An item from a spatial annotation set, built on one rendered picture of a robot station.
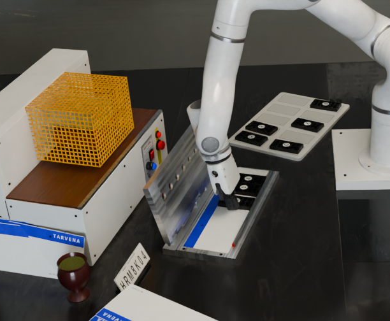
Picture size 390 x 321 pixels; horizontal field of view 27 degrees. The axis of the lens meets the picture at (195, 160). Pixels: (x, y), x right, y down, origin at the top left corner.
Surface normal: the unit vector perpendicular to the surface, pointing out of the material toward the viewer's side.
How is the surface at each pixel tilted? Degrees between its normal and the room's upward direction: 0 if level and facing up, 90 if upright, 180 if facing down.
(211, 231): 0
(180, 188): 75
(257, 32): 90
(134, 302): 0
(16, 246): 63
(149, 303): 0
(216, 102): 49
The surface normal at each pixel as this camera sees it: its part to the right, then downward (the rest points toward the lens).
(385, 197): -0.09, -0.85
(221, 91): 0.20, -0.33
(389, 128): -0.34, 0.50
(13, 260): -0.32, 0.07
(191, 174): 0.88, -0.11
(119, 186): 0.93, 0.11
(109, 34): -0.11, 0.52
